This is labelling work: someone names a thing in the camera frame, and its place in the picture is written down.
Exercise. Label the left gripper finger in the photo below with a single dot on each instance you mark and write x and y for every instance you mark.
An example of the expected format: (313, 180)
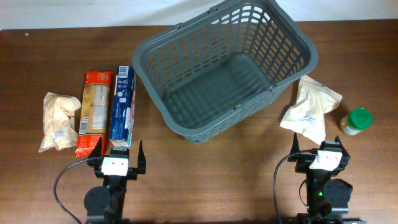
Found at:
(97, 151)
(141, 160)

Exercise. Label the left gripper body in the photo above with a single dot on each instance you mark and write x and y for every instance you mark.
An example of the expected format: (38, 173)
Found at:
(133, 171)

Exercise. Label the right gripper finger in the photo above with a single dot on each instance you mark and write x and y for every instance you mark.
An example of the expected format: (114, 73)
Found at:
(343, 150)
(295, 150)

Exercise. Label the blue tissue box pack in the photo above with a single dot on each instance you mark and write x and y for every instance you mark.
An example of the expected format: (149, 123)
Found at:
(122, 114)

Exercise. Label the beige snack bag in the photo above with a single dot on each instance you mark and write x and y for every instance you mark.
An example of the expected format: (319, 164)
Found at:
(59, 121)

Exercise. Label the orange pasta package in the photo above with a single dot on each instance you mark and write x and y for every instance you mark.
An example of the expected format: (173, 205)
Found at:
(94, 112)

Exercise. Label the grey plastic laundry basket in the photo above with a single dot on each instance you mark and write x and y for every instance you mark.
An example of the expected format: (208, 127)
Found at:
(213, 71)

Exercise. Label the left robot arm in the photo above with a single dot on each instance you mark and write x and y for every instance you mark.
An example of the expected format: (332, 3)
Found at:
(105, 203)

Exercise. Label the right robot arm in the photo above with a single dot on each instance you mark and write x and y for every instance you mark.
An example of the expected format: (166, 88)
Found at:
(327, 196)

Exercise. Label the green lid spice jar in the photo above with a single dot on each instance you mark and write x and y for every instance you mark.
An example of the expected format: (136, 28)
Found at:
(356, 121)

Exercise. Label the cream paper pouch right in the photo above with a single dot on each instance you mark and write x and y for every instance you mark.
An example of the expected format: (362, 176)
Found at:
(306, 116)

